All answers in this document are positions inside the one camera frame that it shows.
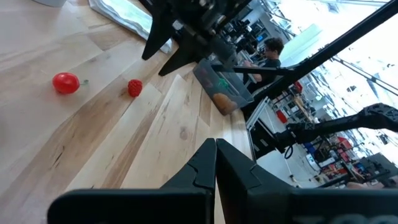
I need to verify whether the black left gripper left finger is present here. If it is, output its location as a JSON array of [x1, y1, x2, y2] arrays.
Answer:
[[46, 138, 218, 224]]

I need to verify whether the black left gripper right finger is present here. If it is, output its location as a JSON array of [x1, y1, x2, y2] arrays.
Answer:
[[216, 138, 398, 224]]

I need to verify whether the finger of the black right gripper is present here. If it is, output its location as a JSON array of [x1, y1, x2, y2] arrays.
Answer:
[[158, 27, 216, 77], [141, 0, 175, 61]]

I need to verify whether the white towel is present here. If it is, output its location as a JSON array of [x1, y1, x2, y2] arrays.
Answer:
[[88, 0, 174, 54]]

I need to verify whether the orange toy bell pepper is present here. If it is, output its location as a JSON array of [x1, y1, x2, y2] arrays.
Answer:
[[213, 92, 239, 115]]

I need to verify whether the clear gray tupperware container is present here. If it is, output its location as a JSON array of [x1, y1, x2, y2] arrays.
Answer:
[[192, 58, 255, 116]]

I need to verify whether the red toy strawberry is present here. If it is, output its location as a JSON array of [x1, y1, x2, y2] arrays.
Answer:
[[127, 78, 144, 98]]

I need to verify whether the person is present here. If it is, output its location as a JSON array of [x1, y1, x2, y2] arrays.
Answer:
[[244, 37, 285, 94]]

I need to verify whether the bright red toy cherry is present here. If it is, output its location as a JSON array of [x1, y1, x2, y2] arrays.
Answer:
[[52, 72, 90, 95]]

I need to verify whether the black aluminium table frame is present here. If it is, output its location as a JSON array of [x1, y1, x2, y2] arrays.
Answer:
[[211, 0, 398, 162]]

